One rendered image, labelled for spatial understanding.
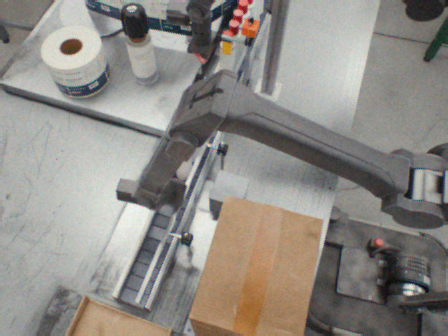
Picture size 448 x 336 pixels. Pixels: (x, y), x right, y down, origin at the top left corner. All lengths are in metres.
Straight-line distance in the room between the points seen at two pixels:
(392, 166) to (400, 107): 2.11
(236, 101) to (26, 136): 1.11
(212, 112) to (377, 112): 2.20
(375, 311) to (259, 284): 1.05
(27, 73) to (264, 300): 1.19
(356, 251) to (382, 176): 1.31
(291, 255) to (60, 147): 0.89
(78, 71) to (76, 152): 0.27
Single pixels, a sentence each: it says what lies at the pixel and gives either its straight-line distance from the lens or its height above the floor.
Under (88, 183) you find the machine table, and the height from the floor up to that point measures 0.83.
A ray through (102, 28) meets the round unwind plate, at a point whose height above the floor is 0.89.
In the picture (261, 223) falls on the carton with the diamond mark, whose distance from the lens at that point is 0.99.
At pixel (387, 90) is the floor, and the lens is 2.85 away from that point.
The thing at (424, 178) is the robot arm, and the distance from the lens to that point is 0.72.
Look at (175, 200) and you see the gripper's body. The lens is 1.15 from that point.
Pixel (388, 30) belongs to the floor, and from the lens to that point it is 3.23.
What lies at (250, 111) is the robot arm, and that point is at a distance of 0.59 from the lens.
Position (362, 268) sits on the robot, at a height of 0.26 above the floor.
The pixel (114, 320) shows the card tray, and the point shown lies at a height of 0.83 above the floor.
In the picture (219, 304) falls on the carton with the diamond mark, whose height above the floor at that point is 1.12.
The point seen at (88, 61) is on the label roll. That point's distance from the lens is 1.45.
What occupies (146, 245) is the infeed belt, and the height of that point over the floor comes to 0.88.
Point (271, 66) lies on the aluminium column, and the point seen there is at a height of 0.97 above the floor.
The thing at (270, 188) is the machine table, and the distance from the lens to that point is 1.36.
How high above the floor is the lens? 2.03
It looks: 62 degrees down
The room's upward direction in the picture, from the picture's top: 1 degrees counter-clockwise
